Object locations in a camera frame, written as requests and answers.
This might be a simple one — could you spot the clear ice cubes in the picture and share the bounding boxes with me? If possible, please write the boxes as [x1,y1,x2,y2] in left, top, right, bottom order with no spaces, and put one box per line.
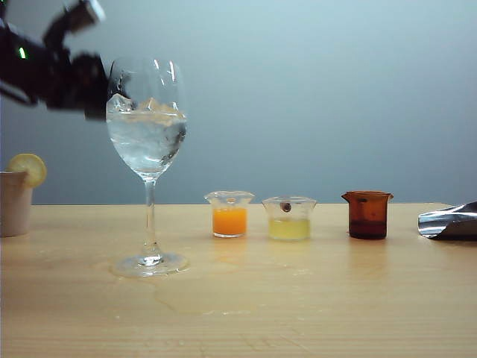
[107,92,187,169]

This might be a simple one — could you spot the measuring cup with orange juice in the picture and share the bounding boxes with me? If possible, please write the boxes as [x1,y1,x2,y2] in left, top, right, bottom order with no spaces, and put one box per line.
[203,190,256,239]

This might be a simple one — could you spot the beige paper cup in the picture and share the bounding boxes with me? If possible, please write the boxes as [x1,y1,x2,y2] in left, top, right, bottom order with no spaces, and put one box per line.
[0,170,33,238]

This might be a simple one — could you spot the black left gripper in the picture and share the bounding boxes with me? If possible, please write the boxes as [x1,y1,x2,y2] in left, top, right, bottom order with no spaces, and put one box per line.
[45,48,132,121]

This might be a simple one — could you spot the clear stemmed wine glass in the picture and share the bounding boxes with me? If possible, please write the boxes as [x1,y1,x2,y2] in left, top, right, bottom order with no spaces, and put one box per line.
[105,57,190,278]

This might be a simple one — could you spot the yellow lemon slice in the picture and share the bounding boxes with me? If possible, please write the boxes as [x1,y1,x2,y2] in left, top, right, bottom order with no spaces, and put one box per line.
[6,153,48,189]

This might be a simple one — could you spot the smoky grey glass measuring cup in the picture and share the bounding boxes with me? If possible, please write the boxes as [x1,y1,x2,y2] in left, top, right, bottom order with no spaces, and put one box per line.
[106,57,141,109]

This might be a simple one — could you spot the measuring cup with yellow juice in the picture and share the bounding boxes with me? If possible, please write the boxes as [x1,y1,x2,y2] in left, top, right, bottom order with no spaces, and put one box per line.
[261,196,318,242]

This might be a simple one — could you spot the amber brown glass measuring cup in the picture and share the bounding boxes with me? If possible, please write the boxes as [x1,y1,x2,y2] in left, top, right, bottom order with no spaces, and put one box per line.
[341,190,395,241]

